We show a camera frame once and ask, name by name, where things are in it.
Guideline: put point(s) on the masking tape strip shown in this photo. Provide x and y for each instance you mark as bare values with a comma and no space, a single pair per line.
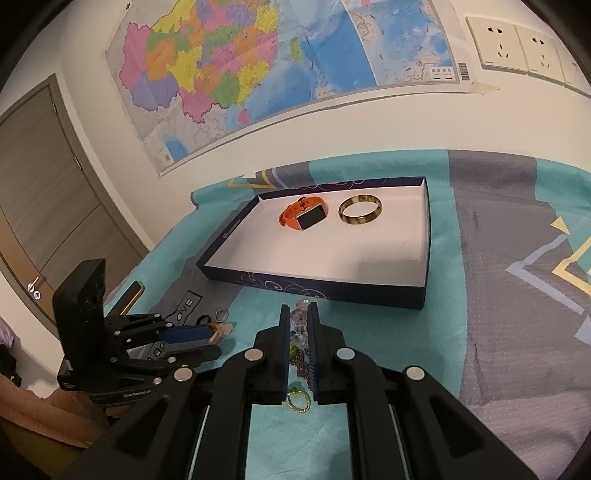
485,87

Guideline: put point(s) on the teal and grey patterned blanket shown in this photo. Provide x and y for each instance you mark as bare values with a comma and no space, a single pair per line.
489,240

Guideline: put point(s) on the navy box with white inside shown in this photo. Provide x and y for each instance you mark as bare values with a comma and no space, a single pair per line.
364,249

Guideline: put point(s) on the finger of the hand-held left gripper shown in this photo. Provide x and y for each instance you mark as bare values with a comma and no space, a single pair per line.
187,333
194,354

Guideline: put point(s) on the orange smartwatch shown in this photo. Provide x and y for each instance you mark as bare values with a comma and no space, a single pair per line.
307,218

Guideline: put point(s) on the white wall socket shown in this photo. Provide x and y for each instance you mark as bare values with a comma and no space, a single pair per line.
542,55
496,44
577,74

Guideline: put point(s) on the smartphone with gold edge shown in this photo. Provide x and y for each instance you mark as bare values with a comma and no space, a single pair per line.
125,299

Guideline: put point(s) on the pink stone jewelry piece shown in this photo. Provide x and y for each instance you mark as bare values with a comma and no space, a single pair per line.
222,333

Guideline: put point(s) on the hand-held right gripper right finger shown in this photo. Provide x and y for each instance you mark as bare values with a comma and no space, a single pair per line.
315,355

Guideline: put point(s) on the mottled green-brown bangle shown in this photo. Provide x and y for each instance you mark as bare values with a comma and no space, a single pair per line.
344,217

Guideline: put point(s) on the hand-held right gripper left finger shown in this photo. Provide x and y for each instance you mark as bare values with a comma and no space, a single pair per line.
285,355

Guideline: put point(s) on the person's left forearm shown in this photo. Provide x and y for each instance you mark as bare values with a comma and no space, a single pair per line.
41,406

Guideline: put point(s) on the colourful wall map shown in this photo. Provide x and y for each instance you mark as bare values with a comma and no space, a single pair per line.
231,69

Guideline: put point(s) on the grey-brown door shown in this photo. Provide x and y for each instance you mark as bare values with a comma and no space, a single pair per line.
55,194

